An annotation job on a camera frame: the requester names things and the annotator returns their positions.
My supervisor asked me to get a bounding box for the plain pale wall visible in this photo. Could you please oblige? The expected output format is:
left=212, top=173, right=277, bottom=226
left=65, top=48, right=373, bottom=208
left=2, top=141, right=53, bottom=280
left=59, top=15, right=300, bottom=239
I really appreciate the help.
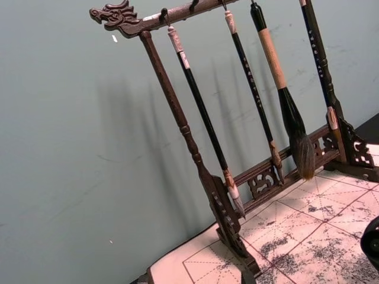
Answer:
left=0, top=0, right=379, bottom=284

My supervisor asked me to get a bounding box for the dark wooden dragon brush rack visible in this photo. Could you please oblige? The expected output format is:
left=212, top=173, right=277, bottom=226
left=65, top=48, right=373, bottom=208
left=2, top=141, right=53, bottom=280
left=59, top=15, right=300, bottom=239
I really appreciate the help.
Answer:
left=89, top=0, right=379, bottom=284

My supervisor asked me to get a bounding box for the black brush with pale collar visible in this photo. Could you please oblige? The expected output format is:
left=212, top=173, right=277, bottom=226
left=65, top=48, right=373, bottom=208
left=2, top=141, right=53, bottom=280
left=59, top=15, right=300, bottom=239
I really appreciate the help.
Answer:
left=298, top=0, right=342, bottom=146

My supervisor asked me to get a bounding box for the black table cloth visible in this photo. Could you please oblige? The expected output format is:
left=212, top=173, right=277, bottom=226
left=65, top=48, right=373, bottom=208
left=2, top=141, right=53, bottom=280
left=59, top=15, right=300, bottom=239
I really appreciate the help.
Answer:
left=351, top=116, right=379, bottom=150

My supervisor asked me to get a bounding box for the black brush with white ferrule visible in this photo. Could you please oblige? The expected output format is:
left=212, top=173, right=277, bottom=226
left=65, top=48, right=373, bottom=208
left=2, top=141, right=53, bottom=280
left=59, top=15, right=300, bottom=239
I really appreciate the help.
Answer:
left=166, top=25, right=247, bottom=220

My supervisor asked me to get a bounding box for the large brush with tan grip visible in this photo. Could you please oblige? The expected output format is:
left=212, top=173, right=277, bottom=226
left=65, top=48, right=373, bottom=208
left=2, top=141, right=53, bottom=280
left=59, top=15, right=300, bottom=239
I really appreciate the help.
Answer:
left=249, top=0, right=316, bottom=181

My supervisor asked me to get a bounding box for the gridded calligraphy practice sheet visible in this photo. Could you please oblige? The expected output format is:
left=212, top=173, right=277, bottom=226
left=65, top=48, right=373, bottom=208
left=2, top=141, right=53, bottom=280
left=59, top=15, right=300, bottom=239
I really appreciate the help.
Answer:
left=147, top=169, right=379, bottom=284

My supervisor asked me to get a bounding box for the thin black brush, brown tip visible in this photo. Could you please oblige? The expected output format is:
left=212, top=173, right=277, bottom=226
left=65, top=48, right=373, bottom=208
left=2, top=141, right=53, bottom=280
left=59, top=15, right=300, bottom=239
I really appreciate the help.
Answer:
left=223, top=8, right=285, bottom=186

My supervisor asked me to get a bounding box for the black round object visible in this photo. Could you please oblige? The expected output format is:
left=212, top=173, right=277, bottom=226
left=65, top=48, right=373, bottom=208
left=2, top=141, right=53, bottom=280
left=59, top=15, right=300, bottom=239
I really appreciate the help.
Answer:
left=359, top=215, right=379, bottom=264

